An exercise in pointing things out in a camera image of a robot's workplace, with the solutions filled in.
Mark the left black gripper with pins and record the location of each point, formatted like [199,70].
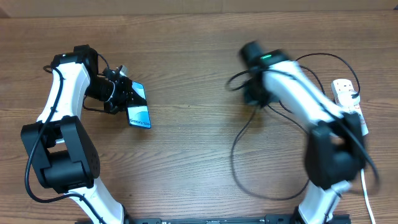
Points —
[129,97]

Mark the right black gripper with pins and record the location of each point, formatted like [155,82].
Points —
[254,97]

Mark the Samsung Galaxy smartphone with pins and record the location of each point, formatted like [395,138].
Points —
[138,116]

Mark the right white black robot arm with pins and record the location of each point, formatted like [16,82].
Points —
[335,152]

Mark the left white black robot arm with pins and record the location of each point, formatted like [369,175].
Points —
[63,161]

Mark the white USB charger plug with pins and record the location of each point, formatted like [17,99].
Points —
[347,98]

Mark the white power strip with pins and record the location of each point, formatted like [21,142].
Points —
[340,85]

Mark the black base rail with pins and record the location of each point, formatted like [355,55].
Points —
[214,220]

